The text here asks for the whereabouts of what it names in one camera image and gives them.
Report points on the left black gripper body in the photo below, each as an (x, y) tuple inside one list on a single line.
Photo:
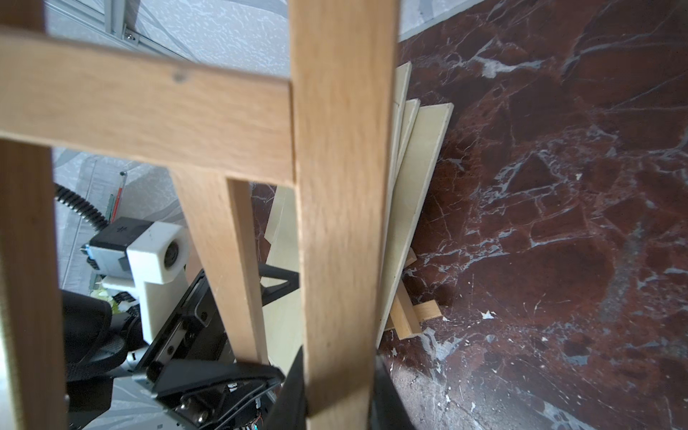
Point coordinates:
[(191, 370)]

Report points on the wooden easel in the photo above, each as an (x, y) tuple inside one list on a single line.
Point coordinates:
[(325, 132), (396, 311)]

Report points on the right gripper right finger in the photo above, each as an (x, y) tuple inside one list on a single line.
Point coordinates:
[(387, 409)]

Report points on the plywood board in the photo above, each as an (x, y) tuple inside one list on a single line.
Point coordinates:
[(283, 317), (402, 79), (408, 198)]

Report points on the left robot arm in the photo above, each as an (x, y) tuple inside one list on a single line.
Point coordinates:
[(103, 339)]

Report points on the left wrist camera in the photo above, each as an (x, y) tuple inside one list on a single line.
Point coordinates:
[(147, 260)]

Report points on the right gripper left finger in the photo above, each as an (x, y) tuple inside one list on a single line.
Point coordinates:
[(290, 409)]

